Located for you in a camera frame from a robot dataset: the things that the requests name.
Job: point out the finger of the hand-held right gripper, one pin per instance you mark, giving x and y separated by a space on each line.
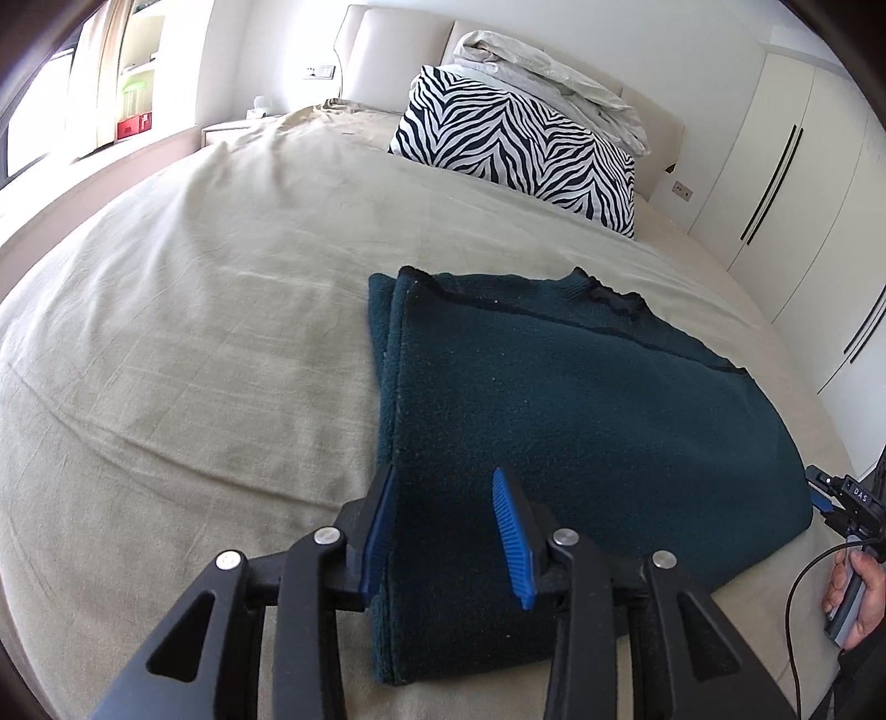
820 491

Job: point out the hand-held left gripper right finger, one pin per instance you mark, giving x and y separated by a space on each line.
509 540

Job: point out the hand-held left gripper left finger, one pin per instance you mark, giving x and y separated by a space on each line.
377 547

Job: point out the dark green sweater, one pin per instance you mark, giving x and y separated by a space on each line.
574 429

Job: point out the person's right forearm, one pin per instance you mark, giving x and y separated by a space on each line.
862 682

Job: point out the person's right hand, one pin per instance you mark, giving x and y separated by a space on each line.
869 595

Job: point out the bed with beige sheet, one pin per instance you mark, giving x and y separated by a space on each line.
194 332

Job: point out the white wardrobe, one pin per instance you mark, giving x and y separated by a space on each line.
796 208

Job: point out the zebra print pillow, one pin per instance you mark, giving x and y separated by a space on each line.
519 145

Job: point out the white nightstand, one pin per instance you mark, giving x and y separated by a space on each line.
228 130

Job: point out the tissue box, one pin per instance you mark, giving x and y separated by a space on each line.
257 108

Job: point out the folded white duvet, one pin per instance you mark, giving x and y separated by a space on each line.
554 76

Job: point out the red box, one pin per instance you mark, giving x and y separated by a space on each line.
133 127

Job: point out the beige padded headboard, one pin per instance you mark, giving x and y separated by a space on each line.
387 48

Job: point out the green container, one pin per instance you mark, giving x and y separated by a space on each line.
133 97

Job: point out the beige curtain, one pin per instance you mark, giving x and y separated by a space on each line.
97 83

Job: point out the black framed window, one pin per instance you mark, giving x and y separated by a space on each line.
31 118

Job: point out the wall socket panel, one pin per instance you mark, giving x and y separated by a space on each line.
682 190
318 71

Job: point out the white wall shelf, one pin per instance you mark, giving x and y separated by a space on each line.
142 62

